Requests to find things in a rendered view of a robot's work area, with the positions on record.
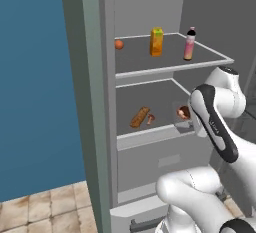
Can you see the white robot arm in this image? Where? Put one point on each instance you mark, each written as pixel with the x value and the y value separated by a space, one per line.
pixel 213 197

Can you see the grey glass fridge shelf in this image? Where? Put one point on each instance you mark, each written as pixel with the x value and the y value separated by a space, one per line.
pixel 173 48
pixel 160 97

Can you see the grey fridge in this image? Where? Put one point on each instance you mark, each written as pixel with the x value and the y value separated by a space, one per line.
pixel 96 77

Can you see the grey fridge crisper drawer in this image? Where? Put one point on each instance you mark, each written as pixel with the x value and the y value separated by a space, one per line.
pixel 150 167

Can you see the brown bread loaf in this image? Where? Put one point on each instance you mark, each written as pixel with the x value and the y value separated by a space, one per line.
pixel 140 117

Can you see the brown mushroom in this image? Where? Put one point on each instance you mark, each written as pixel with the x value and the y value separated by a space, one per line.
pixel 151 118

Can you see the orange round fruit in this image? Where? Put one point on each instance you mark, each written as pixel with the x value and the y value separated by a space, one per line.
pixel 119 44

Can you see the orange juice carton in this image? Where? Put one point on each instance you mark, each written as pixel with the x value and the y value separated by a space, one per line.
pixel 156 42

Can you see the pink bottle with black cap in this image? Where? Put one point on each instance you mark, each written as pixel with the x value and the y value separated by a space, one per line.
pixel 189 47

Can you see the grey freezer drawer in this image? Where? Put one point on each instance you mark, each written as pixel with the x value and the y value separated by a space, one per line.
pixel 140 212

